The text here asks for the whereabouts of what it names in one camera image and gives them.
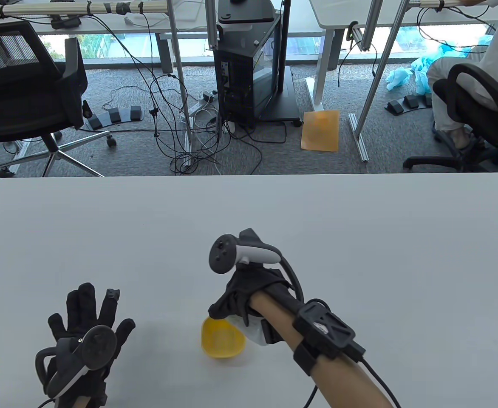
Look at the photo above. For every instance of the blue plastic bags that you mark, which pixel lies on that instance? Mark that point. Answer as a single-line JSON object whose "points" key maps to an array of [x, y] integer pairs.
{"points": [[397, 78]]}

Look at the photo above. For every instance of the person's right hand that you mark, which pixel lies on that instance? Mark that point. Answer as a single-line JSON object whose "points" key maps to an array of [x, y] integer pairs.
{"points": [[244, 289]]}

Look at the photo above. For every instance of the black right hand controller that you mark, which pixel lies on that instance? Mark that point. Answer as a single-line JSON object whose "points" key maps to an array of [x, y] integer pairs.
{"points": [[223, 255]]}

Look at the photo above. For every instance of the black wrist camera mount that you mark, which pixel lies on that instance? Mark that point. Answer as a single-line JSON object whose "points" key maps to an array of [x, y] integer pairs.
{"points": [[325, 333]]}

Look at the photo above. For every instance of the grey foot pedal board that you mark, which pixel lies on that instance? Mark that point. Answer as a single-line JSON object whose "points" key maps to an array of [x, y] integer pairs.
{"points": [[114, 115], [410, 102]]}

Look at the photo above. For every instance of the black computer tower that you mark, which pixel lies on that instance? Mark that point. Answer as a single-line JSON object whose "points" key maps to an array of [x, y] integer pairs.
{"points": [[289, 102], [240, 76]]}

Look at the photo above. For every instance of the person's left hand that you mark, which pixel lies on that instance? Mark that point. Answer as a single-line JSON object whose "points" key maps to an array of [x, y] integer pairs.
{"points": [[81, 312]]}

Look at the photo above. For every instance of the black mesh office chair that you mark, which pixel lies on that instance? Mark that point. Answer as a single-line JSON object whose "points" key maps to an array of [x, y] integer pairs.
{"points": [[19, 97]]}

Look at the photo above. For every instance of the white dispenser with green cap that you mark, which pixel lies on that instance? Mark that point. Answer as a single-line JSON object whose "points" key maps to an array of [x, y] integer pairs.
{"points": [[255, 332]]}

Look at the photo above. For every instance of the person's right forearm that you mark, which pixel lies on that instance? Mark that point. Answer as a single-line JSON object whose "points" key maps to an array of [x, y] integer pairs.
{"points": [[346, 382]]}

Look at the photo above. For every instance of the white background desk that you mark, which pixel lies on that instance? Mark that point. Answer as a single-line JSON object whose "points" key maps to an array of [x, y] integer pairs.
{"points": [[104, 25], [359, 12]]}

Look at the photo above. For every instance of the orange sheet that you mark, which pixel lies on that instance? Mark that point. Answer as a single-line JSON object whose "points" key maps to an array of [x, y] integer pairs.
{"points": [[320, 131]]}

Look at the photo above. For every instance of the white power strip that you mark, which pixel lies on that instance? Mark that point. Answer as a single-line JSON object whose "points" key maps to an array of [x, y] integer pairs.
{"points": [[193, 108]]}

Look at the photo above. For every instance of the person's left forearm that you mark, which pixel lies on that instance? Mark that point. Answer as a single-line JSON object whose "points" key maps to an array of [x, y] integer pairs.
{"points": [[83, 402]]}

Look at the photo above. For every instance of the black adapter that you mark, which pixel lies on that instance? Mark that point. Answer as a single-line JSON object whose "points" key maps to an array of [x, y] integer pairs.
{"points": [[65, 22]]}

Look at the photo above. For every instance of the yellow small dish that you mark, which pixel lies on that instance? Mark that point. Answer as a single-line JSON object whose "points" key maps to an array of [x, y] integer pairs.
{"points": [[221, 340]]}

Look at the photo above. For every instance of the black office chair with armrests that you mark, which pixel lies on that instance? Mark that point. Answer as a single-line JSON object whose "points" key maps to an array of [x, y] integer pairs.
{"points": [[487, 123]]}

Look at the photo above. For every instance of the black hand controller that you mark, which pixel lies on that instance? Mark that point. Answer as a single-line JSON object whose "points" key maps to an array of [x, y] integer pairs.
{"points": [[223, 255], [98, 346]]}

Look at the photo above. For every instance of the black left hand controller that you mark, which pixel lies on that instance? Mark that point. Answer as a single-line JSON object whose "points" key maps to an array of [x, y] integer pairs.
{"points": [[98, 346]]}

